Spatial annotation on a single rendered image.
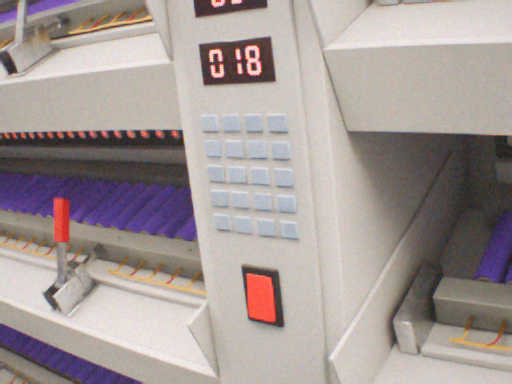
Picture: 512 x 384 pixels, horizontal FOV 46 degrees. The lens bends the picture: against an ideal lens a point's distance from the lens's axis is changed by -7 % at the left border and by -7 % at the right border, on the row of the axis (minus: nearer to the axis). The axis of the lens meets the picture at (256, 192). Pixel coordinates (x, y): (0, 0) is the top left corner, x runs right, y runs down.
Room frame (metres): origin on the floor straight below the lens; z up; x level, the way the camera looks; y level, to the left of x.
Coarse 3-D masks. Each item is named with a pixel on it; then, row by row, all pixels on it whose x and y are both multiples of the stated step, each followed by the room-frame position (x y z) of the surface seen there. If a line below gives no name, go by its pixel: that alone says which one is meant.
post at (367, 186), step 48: (336, 96) 0.30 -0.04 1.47; (192, 144) 0.35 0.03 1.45; (336, 144) 0.30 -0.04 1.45; (384, 144) 0.34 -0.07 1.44; (432, 144) 0.39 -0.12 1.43; (192, 192) 0.35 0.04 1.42; (336, 192) 0.30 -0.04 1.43; (384, 192) 0.34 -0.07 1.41; (336, 240) 0.30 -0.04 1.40; (384, 240) 0.33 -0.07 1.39; (336, 288) 0.30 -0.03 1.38; (336, 336) 0.30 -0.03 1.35
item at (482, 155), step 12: (468, 144) 0.45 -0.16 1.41; (480, 144) 0.45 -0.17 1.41; (492, 144) 0.44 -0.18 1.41; (0, 156) 0.87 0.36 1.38; (468, 156) 0.45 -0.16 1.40; (480, 156) 0.45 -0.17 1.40; (492, 156) 0.44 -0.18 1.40; (480, 168) 0.45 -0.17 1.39; (492, 168) 0.44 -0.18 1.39; (480, 180) 0.45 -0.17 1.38; (492, 180) 0.44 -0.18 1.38; (480, 192) 0.45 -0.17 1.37; (480, 204) 0.45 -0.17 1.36
